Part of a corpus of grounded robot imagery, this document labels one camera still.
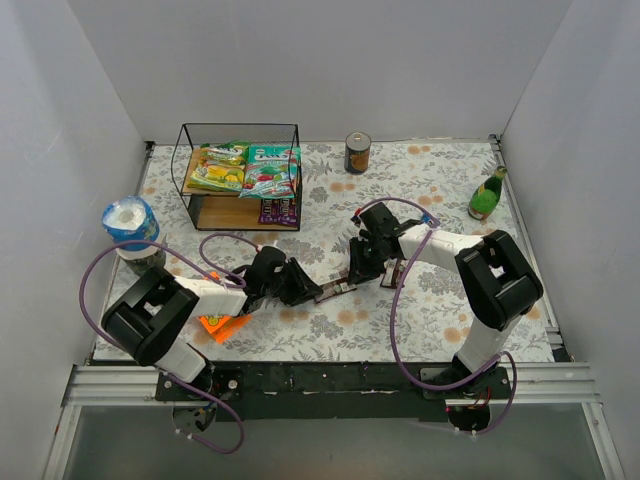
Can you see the green glass bottle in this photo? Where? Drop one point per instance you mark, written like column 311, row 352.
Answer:
column 487, row 195

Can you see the purple M&M candy bag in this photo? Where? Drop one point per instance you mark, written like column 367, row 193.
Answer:
column 287, row 213

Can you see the brown M&M candy bag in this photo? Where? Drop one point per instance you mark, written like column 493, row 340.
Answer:
column 269, row 212

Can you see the orange Scrub Daddy box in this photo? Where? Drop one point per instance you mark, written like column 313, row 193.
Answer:
column 220, row 327

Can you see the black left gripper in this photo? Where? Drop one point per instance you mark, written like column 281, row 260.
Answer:
column 296, row 282

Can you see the teal red candy bag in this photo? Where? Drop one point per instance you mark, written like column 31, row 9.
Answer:
column 271, row 172

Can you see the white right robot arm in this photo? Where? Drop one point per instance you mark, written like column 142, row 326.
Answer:
column 500, row 285

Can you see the brown tin can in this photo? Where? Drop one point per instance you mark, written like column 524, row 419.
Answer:
column 357, row 152

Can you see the brown candy bag barcode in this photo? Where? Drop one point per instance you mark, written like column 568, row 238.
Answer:
column 393, row 271

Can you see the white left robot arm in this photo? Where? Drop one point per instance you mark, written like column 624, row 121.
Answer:
column 147, row 319

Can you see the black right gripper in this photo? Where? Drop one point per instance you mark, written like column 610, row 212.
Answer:
column 362, row 252

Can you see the black wire wooden shelf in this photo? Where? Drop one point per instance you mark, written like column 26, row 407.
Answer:
column 210, row 210

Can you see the green yellow candy bag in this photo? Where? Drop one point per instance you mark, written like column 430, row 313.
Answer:
column 219, row 167

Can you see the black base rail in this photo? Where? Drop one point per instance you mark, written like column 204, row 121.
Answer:
column 341, row 390

